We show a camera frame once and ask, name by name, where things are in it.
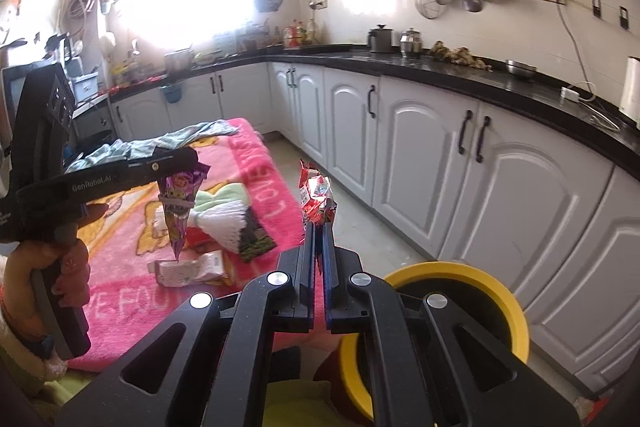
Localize red snack wrapper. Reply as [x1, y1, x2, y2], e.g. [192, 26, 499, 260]
[298, 160, 337, 225]

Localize black pea snack bag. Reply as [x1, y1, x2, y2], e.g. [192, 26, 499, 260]
[239, 207, 277, 263]

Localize white foam fruit net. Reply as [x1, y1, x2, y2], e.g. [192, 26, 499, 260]
[154, 199, 254, 254]

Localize white tissue packet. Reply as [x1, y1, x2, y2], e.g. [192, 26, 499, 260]
[146, 251, 227, 288]

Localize green foam net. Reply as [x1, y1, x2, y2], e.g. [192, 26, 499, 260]
[193, 182, 250, 212]

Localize purple snack wrapper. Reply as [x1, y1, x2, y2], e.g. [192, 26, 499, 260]
[158, 162, 209, 260]

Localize red tube package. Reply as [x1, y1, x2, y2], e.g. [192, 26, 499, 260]
[184, 227, 222, 254]

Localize yellow rim trash bin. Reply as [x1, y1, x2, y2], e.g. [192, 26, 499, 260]
[332, 261, 529, 425]

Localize left hand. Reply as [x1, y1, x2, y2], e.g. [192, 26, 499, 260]
[0, 204, 109, 388]

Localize pink cartoon blanket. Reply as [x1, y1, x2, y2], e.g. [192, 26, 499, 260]
[70, 118, 304, 373]

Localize microwave oven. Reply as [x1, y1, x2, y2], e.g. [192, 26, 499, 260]
[1, 64, 32, 124]

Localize light blue cloth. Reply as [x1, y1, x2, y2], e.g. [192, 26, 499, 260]
[65, 119, 240, 173]

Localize teal hanging basket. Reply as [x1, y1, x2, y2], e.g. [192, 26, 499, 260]
[160, 82, 182, 105]

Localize steel stock pot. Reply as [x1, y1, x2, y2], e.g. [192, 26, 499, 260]
[164, 48, 194, 76]

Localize lower white cabinets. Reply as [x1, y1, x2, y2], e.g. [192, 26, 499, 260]
[111, 62, 639, 391]

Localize dark kettle pot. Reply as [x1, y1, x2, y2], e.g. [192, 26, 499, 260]
[367, 24, 393, 54]

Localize condiment bottles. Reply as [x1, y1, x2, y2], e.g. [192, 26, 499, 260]
[282, 20, 319, 49]

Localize steel teapot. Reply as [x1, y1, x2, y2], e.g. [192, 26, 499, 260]
[399, 28, 423, 58]

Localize ginger roots pile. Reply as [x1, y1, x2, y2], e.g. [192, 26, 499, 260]
[428, 40, 491, 72]

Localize steel bowl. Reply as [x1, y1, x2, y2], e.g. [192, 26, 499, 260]
[506, 60, 537, 79]

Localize white charger adapter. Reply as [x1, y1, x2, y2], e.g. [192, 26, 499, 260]
[561, 87, 580, 103]

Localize black countertop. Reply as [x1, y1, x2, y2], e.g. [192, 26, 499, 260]
[106, 43, 640, 180]

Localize white electric kettle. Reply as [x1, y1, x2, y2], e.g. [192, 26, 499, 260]
[620, 56, 640, 126]

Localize wire strainer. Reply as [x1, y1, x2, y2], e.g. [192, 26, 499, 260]
[414, 0, 445, 20]

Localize black power cable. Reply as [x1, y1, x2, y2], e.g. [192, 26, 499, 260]
[553, 0, 599, 103]

